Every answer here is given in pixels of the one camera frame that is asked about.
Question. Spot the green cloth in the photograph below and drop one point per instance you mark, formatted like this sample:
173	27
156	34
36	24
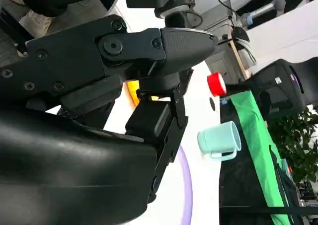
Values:
258	148

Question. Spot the wooden stick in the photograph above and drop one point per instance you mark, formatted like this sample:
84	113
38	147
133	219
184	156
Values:
238	56

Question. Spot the pale green mug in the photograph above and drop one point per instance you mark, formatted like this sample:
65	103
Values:
218	139

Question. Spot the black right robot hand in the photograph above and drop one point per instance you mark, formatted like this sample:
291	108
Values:
62	165

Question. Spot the lilac plate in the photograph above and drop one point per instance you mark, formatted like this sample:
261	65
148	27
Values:
186	185

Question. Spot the green potted plant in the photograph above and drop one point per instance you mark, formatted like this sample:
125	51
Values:
298	145

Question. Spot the red tape roll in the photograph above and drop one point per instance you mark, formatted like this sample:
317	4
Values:
215	84

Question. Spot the black backdrop cloth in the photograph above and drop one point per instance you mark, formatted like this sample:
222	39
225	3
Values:
236	185

